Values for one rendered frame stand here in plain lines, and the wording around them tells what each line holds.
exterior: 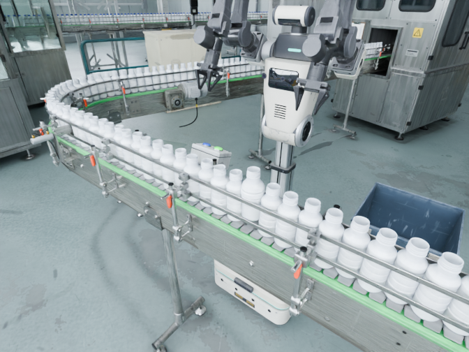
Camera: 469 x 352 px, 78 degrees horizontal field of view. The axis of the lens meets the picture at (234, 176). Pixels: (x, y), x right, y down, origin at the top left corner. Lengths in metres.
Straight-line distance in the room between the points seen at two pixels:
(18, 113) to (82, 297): 2.36
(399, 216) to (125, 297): 1.62
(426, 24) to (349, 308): 3.76
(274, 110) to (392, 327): 0.95
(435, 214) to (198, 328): 1.33
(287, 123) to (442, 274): 0.88
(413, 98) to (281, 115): 3.11
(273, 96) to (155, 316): 1.41
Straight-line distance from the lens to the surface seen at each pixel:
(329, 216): 0.73
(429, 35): 4.24
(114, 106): 2.36
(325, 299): 0.86
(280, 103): 1.37
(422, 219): 1.40
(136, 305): 2.04
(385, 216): 1.42
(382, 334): 0.86
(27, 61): 5.94
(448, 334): 0.83
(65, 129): 1.61
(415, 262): 0.74
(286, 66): 1.32
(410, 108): 4.37
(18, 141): 4.01
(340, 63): 1.29
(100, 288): 2.19
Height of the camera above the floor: 1.59
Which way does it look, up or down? 31 degrees down
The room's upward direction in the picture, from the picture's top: straight up
